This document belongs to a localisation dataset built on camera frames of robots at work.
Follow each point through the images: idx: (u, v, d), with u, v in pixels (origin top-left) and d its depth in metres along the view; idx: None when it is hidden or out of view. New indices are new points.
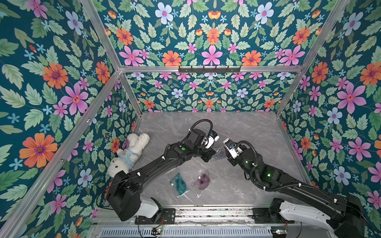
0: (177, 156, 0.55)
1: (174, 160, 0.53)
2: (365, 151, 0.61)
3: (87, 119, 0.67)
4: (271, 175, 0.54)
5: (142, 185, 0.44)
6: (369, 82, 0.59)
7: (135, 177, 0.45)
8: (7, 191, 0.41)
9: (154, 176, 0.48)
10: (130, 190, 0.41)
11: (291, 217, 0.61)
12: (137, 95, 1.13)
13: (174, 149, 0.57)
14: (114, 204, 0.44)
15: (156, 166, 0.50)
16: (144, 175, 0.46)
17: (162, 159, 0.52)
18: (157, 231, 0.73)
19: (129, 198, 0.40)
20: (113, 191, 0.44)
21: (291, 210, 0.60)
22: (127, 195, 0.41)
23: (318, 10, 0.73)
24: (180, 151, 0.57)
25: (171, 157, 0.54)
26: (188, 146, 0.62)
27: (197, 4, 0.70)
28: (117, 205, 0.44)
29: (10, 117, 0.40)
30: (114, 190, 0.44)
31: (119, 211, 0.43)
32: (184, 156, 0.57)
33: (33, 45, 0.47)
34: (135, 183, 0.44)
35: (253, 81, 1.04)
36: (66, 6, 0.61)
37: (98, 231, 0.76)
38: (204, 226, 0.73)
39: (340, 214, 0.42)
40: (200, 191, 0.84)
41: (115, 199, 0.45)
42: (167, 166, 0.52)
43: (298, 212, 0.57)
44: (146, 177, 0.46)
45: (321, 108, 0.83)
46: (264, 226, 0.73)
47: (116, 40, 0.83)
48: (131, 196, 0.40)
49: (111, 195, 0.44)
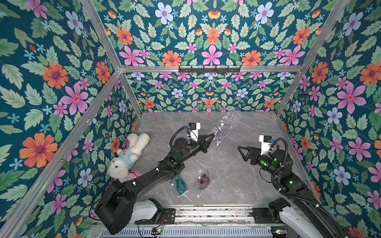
0: (169, 169, 0.58)
1: (167, 173, 0.56)
2: (365, 152, 0.61)
3: (87, 119, 0.67)
4: (292, 183, 0.54)
5: (137, 194, 0.45)
6: (369, 82, 0.59)
7: (131, 186, 0.46)
8: (7, 191, 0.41)
9: (149, 186, 0.50)
10: (125, 199, 0.42)
11: (290, 225, 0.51)
12: (137, 95, 1.13)
13: (166, 163, 0.60)
14: (105, 215, 0.43)
15: (150, 177, 0.52)
16: (139, 185, 0.48)
17: (156, 171, 0.55)
18: (157, 231, 0.73)
19: (124, 206, 0.41)
20: (105, 202, 0.43)
21: (292, 217, 0.60)
22: (121, 205, 0.41)
23: (318, 10, 0.73)
24: (173, 165, 0.60)
25: (165, 170, 0.57)
26: (179, 160, 0.60)
27: (197, 4, 0.70)
28: (108, 216, 0.43)
29: (10, 117, 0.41)
30: (106, 200, 0.43)
31: (110, 222, 0.42)
32: (176, 170, 0.61)
33: (33, 45, 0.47)
34: (130, 193, 0.44)
35: (253, 81, 1.04)
36: (66, 6, 0.61)
37: (98, 231, 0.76)
38: (204, 226, 0.73)
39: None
40: (200, 191, 0.84)
41: (105, 210, 0.44)
42: (161, 180, 0.55)
43: (299, 224, 0.56)
44: (142, 187, 0.47)
45: (321, 108, 0.83)
46: (264, 226, 0.73)
47: (116, 40, 0.83)
48: (126, 205, 0.41)
49: (102, 206, 0.44)
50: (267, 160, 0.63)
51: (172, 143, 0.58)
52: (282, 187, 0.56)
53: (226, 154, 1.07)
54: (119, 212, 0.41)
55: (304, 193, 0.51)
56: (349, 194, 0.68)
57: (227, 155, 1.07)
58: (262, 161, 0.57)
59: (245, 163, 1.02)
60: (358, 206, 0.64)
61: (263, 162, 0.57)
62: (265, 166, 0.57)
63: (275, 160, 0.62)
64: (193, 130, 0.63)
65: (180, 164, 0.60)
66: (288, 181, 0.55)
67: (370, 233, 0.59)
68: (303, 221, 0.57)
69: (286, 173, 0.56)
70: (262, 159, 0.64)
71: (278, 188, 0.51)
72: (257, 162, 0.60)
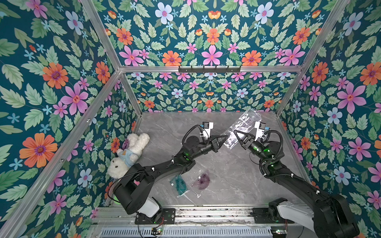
0: (183, 163, 0.61)
1: (180, 167, 0.59)
2: (365, 151, 0.61)
3: (87, 119, 0.67)
4: (274, 166, 0.63)
5: (156, 178, 0.49)
6: (369, 82, 0.59)
7: (150, 171, 0.50)
8: (7, 191, 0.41)
9: (165, 175, 0.53)
10: (144, 181, 0.45)
11: (287, 215, 0.61)
12: (137, 95, 1.13)
13: (179, 157, 0.64)
14: (123, 195, 0.45)
15: (166, 167, 0.55)
16: (157, 171, 0.51)
17: (171, 162, 0.58)
18: (157, 231, 0.73)
19: (143, 187, 0.44)
20: (124, 183, 0.46)
21: (286, 207, 0.61)
22: (141, 186, 0.44)
23: (319, 10, 0.73)
24: (186, 160, 0.64)
25: (179, 163, 0.60)
26: (191, 157, 0.63)
27: (197, 4, 0.70)
28: (125, 198, 0.45)
29: (10, 117, 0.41)
30: (126, 182, 0.46)
31: (127, 203, 0.44)
32: (188, 166, 0.64)
33: (33, 45, 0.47)
34: (150, 176, 0.48)
35: (253, 81, 1.04)
36: (66, 6, 0.61)
37: (98, 231, 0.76)
38: (204, 226, 0.73)
39: (313, 200, 0.46)
40: (200, 191, 0.84)
41: (123, 191, 0.46)
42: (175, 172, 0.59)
43: (294, 209, 0.57)
44: (159, 173, 0.51)
45: (321, 108, 0.83)
46: (264, 226, 0.73)
47: (116, 40, 0.83)
48: (145, 187, 0.44)
49: (121, 186, 0.46)
50: (259, 146, 0.66)
51: (184, 141, 0.61)
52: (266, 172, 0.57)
53: (226, 154, 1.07)
54: (138, 194, 0.44)
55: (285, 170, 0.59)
56: (349, 194, 0.68)
57: (227, 156, 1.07)
58: (256, 147, 0.67)
59: (245, 163, 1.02)
60: (358, 206, 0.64)
61: (256, 148, 0.68)
62: (257, 151, 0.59)
63: (268, 150, 0.63)
64: (206, 129, 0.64)
65: (193, 160, 0.65)
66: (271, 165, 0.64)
67: (370, 233, 0.59)
68: (295, 207, 0.58)
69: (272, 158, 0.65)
70: (256, 145, 0.67)
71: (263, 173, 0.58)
72: (249, 147, 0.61)
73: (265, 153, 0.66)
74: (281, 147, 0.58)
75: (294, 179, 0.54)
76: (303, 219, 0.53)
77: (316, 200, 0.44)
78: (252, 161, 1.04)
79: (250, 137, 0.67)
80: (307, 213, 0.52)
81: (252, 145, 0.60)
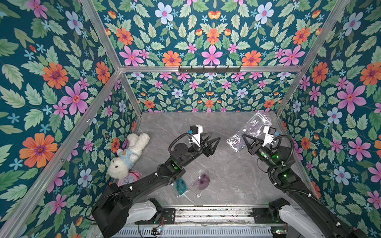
0: (169, 174, 0.56)
1: (165, 178, 0.55)
2: (365, 152, 0.61)
3: (87, 119, 0.67)
4: (286, 177, 0.56)
5: (132, 199, 0.44)
6: (369, 82, 0.59)
7: (127, 190, 0.46)
8: (7, 191, 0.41)
9: (145, 192, 0.49)
10: (120, 204, 0.41)
11: (289, 222, 0.61)
12: (137, 95, 1.13)
13: (166, 167, 0.59)
14: (101, 217, 0.43)
15: (148, 182, 0.51)
16: (136, 189, 0.47)
17: (154, 176, 0.53)
18: (157, 231, 0.73)
19: (118, 211, 0.40)
20: (100, 204, 0.44)
21: (290, 214, 0.60)
22: (116, 209, 0.41)
23: (319, 10, 0.73)
24: (173, 170, 0.59)
25: (165, 175, 0.56)
26: (179, 166, 0.59)
27: (197, 4, 0.70)
28: (102, 220, 0.42)
29: (10, 117, 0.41)
30: (102, 203, 0.43)
31: (104, 227, 0.41)
32: (176, 175, 0.59)
33: (33, 45, 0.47)
34: (126, 198, 0.44)
35: (253, 81, 1.04)
36: (66, 6, 0.61)
37: (98, 231, 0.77)
38: (204, 226, 0.73)
39: (332, 233, 0.42)
40: (200, 191, 0.84)
41: (100, 213, 0.44)
42: (160, 183, 0.54)
43: (299, 221, 0.56)
44: (138, 192, 0.46)
45: (321, 108, 0.83)
46: (264, 226, 0.73)
47: (116, 40, 0.83)
48: (120, 210, 0.40)
49: (98, 208, 0.44)
50: (267, 152, 0.62)
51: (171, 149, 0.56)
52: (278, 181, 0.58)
53: (226, 154, 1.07)
54: (113, 217, 0.41)
55: (298, 184, 0.53)
56: (349, 194, 0.68)
57: (227, 155, 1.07)
58: (263, 152, 0.64)
59: (245, 163, 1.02)
60: (358, 206, 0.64)
61: (263, 153, 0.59)
62: (265, 157, 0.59)
63: (277, 156, 0.58)
64: (195, 135, 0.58)
65: (181, 169, 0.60)
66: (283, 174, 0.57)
67: (371, 233, 0.59)
68: (301, 217, 0.57)
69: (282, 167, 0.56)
70: (263, 150, 0.63)
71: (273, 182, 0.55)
72: (256, 152, 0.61)
73: (274, 160, 0.61)
74: (291, 154, 0.54)
75: (310, 199, 0.49)
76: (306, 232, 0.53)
77: (336, 234, 0.41)
78: (252, 161, 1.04)
79: (258, 143, 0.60)
80: (315, 231, 0.50)
81: (259, 150, 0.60)
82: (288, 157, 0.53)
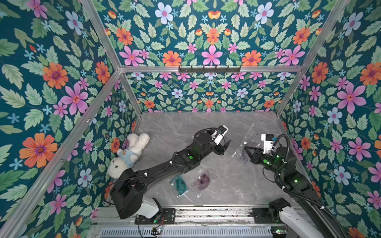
0: (184, 163, 0.55)
1: (180, 167, 0.54)
2: (365, 151, 0.61)
3: (87, 119, 0.67)
4: (297, 182, 0.52)
5: (146, 185, 0.44)
6: (369, 82, 0.59)
7: (142, 176, 0.46)
8: (7, 191, 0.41)
9: (159, 178, 0.48)
10: (135, 189, 0.42)
11: (289, 225, 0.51)
12: (137, 95, 1.13)
13: (182, 156, 0.58)
14: (117, 199, 0.45)
15: (162, 169, 0.50)
16: (151, 176, 0.47)
17: (169, 164, 0.53)
18: (157, 231, 0.73)
19: (133, 195, 0.41)
20: (118, 187, 0.45)
21: (291, 217, 0.60)
22: (132, 193, 0.41)
23: (319, 10, 0.73)
24: (188, 159, 0.58)
25: (179, 163, 0.55)
26: (195, 155, 0.61)
27: (197, 4, 0.70)
28: (119, 203, 0.44)
29: (10, 117, 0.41)
30: (119, 186, 0.45)
31: (120, 208, 0.43)
32: (191, 165, 0.58)
33: (33, 45, 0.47)
34: (141, 183, 0.44)
35: (253, 81, 1.04)
36: (66, 6, 0.61)
37: (98, 231, 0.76)
38: (204, 226, 0.73)
39: None
40: (200, 191, 0.84)
41: (117, 196, 0.45)
42: (174, 172, 0.53)
43: (299, 225, 0.56)
44: (152, 179, 0.47)
45: (321, 108, 0.83)
46: (264, 226, 0.73)
47: (116, 40, 0.83)
48: (136, 194, 0.41)
49: (115, 190, 0.45)
50: (269, 159, 0.62)
51: (197, 136, 0.58)
52: (286, 185, 0.54)
53: (226, 154, 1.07)
54: (129, 200, 0.41)
55: (309, 193, 0.49)
56: (349, 194, 0.68)
57: (227, 155, 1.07)
58: (265, 160, 0.63)
59: (245, 163, 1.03)
60: (358, 206, 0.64)
61: (266, 161, 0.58)
62: (268, 165, 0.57)
63: (277, 157, 0.60)
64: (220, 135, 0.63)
65: (197, 159, 0.61)
66: (293, 180, 0.52)
67: (370, 233, 0.59)
68: (302, 222, 0.57)
69: (289, 171, 0.55)
70: (266, 158, 0.63)
71: (281, 186, 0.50)
72: (260, 161, 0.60)
73: (276, 163, 0.60)
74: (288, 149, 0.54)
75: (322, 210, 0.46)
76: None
77: None
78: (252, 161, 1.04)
79: (259, 151, 0.65)
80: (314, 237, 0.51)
81: (262, 158, 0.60)
82: (286, 153, 0.53)
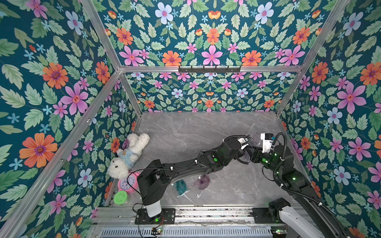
0: (208, 164, 0.55)
1: (203, 168, 0.54)
2: (365, 151, 0.61)
3: (87, 119, 0.67)
4: (295, 180, 0.52)
5: (171, 179, 0.46)
6: (369, 82, 0.59)
7: (168, 170, 0.47)
8: (7, 191, 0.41)
9: (183, 175, 0.50)
10: (160, 181, 0.44)
11: (289, 224, 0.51)
12: (137, 95, 1.13)
13: (207, 156, 0.58)
14: (142, 186, 0.47)
15: (187, 167, 0.51)
16: (176, 171, 0.48)
17: (194, 162, 0.53)
18: (157, 231, 0.73)
19: (157, 186, 0.43)
20: (145, 175, 0.48)
21: (291, 216, 0.60)
22: (157, 183, 0.43)
23: (318, 10, 0.73)
24: (213, 161, 0.57)
25: (204, 164, 0.54)
26: (219, 158, 0.61)
27: (197, 4, 0.70)
28: (144, 190, 0.47)
29: (10, 117, 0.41)
30: (146, 175, 0.47)
31: (144, 195, 0.46)
32: (214, 167, 0.57)
33: (33, 45, 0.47)
34: (165, 176, 0.45)
35: (253, 81, 1.04)
36: (66, 6, 0.61)
37: (98, 231, 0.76)
38: (204, 226, 0.73)
39: None
40: (200, 191, 0.84)
41: (144, 183, 0.48)
42: (197, 172, 0.54)
43: (298, 223, 0.56)
44: (177, 174, 0.48)
45: (321, 108, 0.83)
46: (264, 226, 0.73)
47: (116, 40, 0.83)
48: (159, 186, 0.43)
49: (142, 177, 0.48)
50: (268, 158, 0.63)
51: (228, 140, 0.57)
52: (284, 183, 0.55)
53: None
54: (153, 189, 0.44)
55: (308, 190, 0.50)
56: (349, 194, 0.68)
57: None
58: (264, 159, 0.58)
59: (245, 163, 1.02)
60: (357, 206, 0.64)
61: (265, 159, 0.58)
62: (267, 163, 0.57)
63: (275, 154, 0.62)
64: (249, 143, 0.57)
65: (222, 163, 0.60)
66: (291, 177, 0.53)
67: (370, 233, 0.59)
68: (302, 221, 0.57)
69: (287, 169, 0.55)
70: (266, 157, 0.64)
71: (280, 184, 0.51)
72: (260, 160, 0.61)
73: (274, 161, 0.61)
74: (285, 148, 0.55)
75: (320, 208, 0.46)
76: (304, 236, 0.54)
77: None
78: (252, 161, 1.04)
79: (258, 151, 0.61)
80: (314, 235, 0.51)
81: (262, 157, 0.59)
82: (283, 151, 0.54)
